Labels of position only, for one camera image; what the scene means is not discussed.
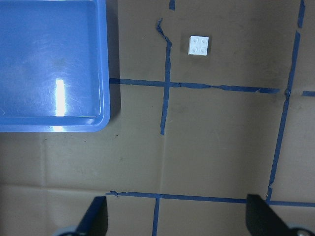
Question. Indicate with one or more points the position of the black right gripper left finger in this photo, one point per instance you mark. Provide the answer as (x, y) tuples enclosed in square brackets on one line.
[(95, 220)]

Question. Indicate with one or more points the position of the white block right side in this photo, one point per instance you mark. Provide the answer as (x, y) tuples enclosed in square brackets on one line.
[(198, 45)]

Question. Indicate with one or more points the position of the blue plastic tray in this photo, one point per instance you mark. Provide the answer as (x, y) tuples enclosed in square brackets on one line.
[(54, 73)]

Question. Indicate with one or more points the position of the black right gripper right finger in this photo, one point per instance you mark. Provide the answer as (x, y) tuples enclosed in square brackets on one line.
[(261, 220)]

